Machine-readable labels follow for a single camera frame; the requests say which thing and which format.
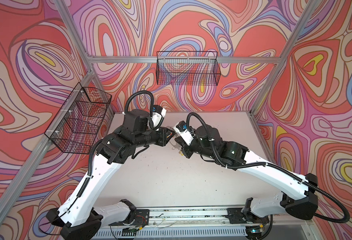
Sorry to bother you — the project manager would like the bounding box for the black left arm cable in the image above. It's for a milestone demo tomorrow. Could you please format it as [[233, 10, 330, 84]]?
[[123, 89, 155, 116]]

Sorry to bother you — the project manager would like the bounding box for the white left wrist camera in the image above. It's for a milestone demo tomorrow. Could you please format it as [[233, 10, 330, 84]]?
[[151, 105, 166, 131]]

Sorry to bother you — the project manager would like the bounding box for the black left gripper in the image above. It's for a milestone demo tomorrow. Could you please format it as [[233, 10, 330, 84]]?
[[133, 125, 177, 150]]

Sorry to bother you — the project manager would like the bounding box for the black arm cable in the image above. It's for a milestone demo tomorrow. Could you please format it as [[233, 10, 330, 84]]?
[[186, 112, 351, 240], [123, 89, 155, 116]]

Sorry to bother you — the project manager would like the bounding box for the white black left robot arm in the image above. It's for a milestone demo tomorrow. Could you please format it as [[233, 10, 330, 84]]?
[[46, 105, 174, 240]]

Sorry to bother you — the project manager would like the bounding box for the aluminium frame extrusion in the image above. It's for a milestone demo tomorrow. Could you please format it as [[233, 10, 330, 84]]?
[[0, 0, 324, 229]]

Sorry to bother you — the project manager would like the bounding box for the black wire basket left wall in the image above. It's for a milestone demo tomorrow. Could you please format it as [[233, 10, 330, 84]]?
[[45, 87, 111, 154]]

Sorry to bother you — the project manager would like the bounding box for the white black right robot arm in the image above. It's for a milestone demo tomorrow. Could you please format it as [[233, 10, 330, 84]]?
[[173, 122, 318, 222]]

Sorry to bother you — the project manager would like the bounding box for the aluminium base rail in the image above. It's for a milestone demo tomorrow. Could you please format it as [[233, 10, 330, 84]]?
[[75, 206, 316, 240]]

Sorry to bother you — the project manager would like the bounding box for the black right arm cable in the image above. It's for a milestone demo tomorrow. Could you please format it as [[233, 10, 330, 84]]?
[[186, 112, 351, 240]]

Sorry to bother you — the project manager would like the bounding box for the black wire basket wall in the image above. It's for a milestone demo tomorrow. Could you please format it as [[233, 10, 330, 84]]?
[[45, 87, 111, 154], [156, 51, 222, 86]]

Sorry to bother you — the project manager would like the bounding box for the grey keyring with yellow grip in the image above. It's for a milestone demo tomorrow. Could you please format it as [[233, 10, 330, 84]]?
[[168, 132, 182, 151]]

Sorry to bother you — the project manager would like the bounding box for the black wire basket back wall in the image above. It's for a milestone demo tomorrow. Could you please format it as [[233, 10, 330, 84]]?
[[156, 51, 222, 86]]

